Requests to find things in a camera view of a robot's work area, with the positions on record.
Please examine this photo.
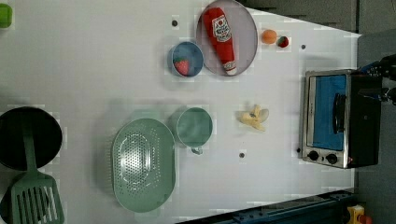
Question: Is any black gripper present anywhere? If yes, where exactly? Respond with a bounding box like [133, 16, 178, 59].
[361, 54, 396, 105]

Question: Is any yellow plush peeled banana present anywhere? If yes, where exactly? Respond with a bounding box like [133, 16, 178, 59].
[239, 105, 269, 132]

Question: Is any green mug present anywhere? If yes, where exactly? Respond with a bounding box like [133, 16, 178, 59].
[173, 107, 213, 155]

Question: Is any black silver toaster oven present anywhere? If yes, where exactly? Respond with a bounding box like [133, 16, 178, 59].
[302, 69, 382, 169]

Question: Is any small red plush strawberry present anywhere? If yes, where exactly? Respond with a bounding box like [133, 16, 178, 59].
[277, 36, 289, 48]

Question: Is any orange plush fruit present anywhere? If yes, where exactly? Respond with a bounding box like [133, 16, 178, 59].
[262, 30, 277, 45]

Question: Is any grey round plate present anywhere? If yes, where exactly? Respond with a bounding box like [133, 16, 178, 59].
[195, 0, 259, 76]

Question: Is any red plush ketchup bottle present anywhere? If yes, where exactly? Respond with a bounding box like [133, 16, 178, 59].
[203, 7, 237, 76]

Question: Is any blue bowl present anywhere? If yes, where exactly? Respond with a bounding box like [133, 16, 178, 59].
[167, 41, 204, 77]

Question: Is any red plush strawberry in bowl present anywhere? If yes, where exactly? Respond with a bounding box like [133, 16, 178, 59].
[174, 59, 190, 77]

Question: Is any green oval colander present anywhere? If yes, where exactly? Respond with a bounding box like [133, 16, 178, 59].
[111, 118, 176, 213]

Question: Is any black round pan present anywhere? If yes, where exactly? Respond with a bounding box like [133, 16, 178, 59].
[0, 106, 63, 171]

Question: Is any green slotted spatula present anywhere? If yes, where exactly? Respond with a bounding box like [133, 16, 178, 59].
[10, 121, 64, 224]

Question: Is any lime green object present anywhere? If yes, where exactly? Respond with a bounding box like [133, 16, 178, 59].
[0, 3, 13, 29]

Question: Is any blue metal frame rail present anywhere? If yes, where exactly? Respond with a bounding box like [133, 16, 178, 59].
[179, 190, 357, 224]

